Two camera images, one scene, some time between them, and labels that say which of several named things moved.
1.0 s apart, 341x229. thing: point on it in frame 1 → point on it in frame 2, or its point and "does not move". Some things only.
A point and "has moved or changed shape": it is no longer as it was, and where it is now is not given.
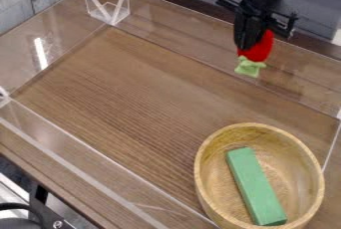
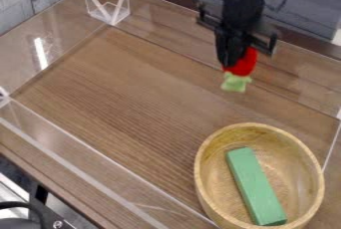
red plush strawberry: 253,58 has moved or changed shape
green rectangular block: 257,191 does not move
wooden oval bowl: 292,167 does not move
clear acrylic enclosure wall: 114,181 does not move
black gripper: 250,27 → 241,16
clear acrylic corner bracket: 110,12 does not move
